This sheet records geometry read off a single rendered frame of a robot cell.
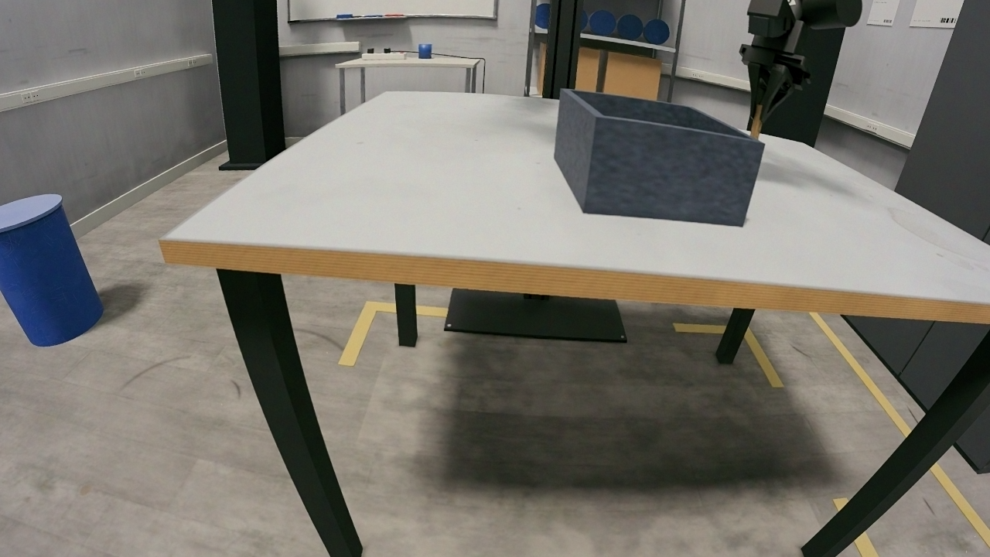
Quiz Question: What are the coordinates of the light wooden peg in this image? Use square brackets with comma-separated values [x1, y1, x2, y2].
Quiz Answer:
[750, 105, 763, 140]

